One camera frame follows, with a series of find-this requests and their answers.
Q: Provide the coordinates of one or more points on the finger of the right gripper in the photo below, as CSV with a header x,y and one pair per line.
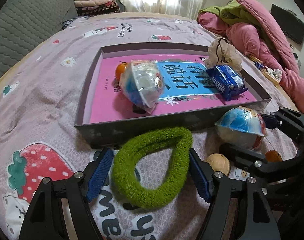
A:
x,y
256,163
290,122

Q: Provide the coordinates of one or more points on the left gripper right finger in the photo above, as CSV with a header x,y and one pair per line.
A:
x,y
253,218

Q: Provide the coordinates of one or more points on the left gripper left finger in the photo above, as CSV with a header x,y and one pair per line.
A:
x,y
45,218

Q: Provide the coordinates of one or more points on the orange tangerine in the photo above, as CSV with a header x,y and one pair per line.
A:
x,y
273,156
120,69

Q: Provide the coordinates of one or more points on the red blue snack bowl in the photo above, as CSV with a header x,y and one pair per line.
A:
x,y
243,127

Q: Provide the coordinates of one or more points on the blue snack packet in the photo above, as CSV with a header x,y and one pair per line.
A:
x,y
227,81

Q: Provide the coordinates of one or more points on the brown walnut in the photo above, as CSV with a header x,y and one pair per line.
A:
x,y
219,162

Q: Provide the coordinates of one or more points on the beige mesh drawstring bag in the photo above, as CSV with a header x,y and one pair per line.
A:
x,y
221,52

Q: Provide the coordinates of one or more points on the red white snack bowl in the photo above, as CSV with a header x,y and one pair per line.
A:
x,y
142,83

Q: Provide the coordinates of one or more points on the white patterned scrunchie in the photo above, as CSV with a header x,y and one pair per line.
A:
x,y
275,73

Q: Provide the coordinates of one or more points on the yellow biscuit packet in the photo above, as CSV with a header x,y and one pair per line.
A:
x,y
270,77

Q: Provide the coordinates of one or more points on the blue candy wrapper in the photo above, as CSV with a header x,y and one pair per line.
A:
x,y
259,65

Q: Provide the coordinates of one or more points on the pink quilted comforter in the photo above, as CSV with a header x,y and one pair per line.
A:
x,y
267,43

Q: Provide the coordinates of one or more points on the black television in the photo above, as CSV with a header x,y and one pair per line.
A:
x,y
291,25

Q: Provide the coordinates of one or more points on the pink blue book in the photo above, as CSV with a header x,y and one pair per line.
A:
x,y
186,88

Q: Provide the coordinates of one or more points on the purple strawberry bedsheet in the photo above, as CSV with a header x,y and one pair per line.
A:
x,y
38,105

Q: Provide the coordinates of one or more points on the green garment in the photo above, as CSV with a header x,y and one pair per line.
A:
x,y
230,14

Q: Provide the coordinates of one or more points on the grey quilted headboard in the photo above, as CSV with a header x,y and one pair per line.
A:
x,y
24,24

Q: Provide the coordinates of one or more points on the stack of folded blankets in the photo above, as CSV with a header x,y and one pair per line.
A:
x,y
96,7

